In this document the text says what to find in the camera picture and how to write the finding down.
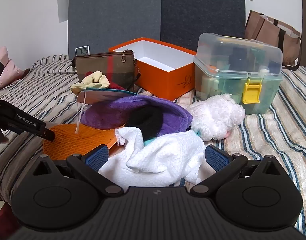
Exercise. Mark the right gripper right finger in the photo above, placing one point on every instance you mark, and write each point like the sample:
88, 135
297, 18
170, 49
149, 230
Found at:
227, 167

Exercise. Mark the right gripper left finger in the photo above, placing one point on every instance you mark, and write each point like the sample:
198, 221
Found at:
86, 168

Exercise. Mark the orange honeycomb silicone mat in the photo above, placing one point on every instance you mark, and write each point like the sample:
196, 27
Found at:
67, 141

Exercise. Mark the white plush toy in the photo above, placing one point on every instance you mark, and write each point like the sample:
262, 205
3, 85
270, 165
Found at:
215, 117

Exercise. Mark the purple fleece cloth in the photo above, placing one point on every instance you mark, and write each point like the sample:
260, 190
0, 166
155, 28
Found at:
114, 114

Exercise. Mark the teal wet wipes pack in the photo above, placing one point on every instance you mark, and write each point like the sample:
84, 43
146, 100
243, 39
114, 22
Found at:
91, 96

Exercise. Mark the cream yellow cloth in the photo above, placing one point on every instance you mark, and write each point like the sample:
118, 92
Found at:
81, 86

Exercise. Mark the pink pillow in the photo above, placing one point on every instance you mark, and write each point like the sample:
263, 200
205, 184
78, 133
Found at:
11, 72

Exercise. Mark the clear green storage box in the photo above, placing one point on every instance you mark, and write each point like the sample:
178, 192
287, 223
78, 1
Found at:
248, 70

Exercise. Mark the small digital clock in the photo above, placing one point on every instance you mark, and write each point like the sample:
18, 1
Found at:
82, 51

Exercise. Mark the brown plaid zipper pouch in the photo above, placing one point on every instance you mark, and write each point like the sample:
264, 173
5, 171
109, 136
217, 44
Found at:
119, 67

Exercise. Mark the orange cardboard box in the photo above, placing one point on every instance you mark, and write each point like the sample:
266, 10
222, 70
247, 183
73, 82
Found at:
167, 70

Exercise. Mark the brown paper shopping bag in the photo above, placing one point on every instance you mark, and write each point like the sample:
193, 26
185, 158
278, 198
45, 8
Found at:
276, 33

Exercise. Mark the dark grey headboard panel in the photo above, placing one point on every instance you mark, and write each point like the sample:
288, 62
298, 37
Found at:
183, 21

